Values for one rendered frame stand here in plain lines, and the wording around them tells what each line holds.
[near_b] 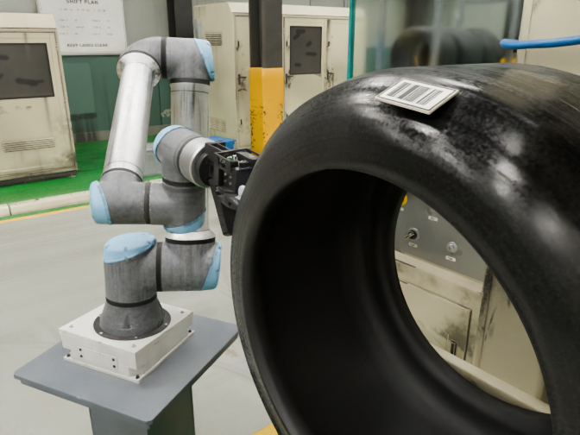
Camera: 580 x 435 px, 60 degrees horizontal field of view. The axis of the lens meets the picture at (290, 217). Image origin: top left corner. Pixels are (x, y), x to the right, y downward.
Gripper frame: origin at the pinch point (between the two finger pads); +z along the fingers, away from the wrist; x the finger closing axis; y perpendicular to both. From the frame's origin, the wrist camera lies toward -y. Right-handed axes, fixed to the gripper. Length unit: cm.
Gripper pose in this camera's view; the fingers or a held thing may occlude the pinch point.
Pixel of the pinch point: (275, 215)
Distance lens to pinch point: 82.1
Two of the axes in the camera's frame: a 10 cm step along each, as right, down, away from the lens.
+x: 7.7, -2.1, 6.0
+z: 6.3, 3.7, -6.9
